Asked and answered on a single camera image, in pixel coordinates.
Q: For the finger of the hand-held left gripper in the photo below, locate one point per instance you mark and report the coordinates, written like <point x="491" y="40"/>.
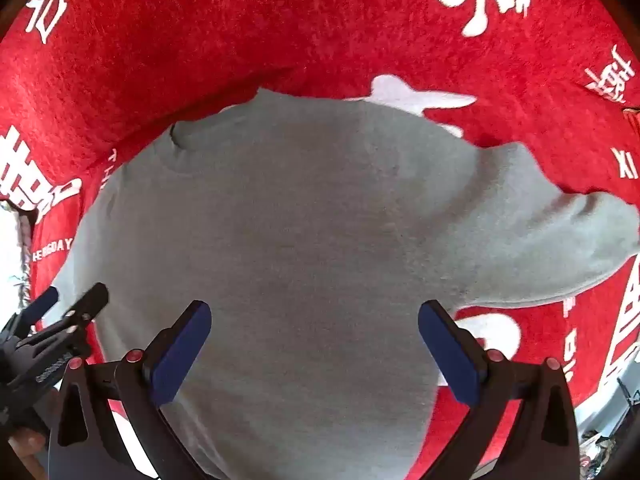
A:
<point x="42" y="305"/>
<point x="87" y="302"/>

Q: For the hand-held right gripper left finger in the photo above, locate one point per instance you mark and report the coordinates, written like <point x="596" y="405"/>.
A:
<point x="180" y="355"/>

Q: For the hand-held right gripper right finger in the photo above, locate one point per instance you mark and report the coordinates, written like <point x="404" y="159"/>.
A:
<point x="450" y="355"/>

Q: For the grey shirt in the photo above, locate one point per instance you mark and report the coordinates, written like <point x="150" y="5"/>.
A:
<point x="320" y="235"/>

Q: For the person's left hand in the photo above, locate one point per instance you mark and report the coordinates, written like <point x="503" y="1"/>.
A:
<point x="25" y="447"/>

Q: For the dark clutter pile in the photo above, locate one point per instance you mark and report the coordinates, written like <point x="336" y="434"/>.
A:
<point x="605" y="440"/>

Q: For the red printed blanket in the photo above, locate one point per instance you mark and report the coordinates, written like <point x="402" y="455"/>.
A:
<point x="200" y="35"/>

